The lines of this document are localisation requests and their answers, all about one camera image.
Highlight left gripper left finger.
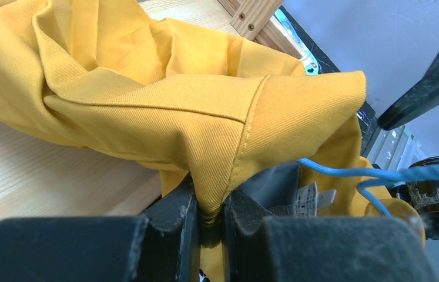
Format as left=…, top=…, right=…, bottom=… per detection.
left=0, top=176, right=199, bottom=281

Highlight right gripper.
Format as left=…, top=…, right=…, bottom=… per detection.
left=378, top=52, right=439, bottom=240

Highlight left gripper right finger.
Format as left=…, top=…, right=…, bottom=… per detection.
left=222, top=190, right=438, bottom=281

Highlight light blue hanger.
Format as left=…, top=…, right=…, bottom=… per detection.
left=297, top=158, right=439, bottom=217

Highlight yellow skirt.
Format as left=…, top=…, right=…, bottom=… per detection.
left=0, top=1, right=437, bottom=281

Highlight white teal object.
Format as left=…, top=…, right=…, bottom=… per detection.
left=274, top=8, right=320, bottom=75

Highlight wooden clothes rack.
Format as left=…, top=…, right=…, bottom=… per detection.
left=0, top=1, right=305, bottom=219

